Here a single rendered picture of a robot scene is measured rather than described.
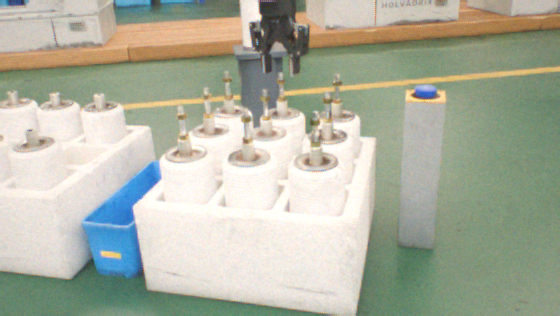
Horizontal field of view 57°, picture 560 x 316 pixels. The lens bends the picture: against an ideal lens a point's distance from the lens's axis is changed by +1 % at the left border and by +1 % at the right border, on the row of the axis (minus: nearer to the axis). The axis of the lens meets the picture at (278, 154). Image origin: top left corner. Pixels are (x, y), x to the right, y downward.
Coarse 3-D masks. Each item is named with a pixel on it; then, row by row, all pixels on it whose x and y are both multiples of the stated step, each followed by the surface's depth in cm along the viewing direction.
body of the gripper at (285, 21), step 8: (280, 0) 97; (288, 0) 98; (296, 0) 100; (264, 8) 99; (272, 8) 98; (280, 8) 98; (288, 8) 98; (296, 8) 101; (264, 16) 103; (272, 16) 99; (280, 16) 99; (288, 16) 99; (264, 24) 103; (272, 24) 102; (280, 24) 101; (288, 24) 100; (272, 32) 103; (288, 32) 101; (272, 40) 104; (280, 40) 102; (288, 40) 103
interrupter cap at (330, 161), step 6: (300, 156) 88; (306, 156) 88; (324, 156) 88; (330, 156) 88; (336, 156) 87; (294, 162) 86; (300, 162) 86; (306, 162) 86; (324, 162) 86; (330, 162) 85; (336, 162) 85; (300, 168) 84; (306, 168) 83; (312, 168) 83; (318, 168) 83; (324, 168) 83; (330, 168) 83
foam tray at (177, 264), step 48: (288, 192) 92; (144, 240) 92; (192, 240) 90; (240, 240) 87; (288, 240) 85; (336, 240) 82; (192, 288) 94; (240, 288) 91; (288, 288) 88; (336, 288) 86
